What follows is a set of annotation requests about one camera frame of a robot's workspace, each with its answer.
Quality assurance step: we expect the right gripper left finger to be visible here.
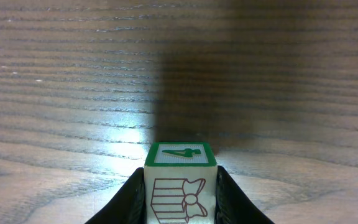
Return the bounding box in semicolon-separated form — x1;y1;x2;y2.
86;167;146;224

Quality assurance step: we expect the gift picture wooden block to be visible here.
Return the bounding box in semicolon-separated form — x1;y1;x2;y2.
144;142;218;224

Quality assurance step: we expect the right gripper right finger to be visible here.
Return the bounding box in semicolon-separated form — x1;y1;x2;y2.
215;166;274;224

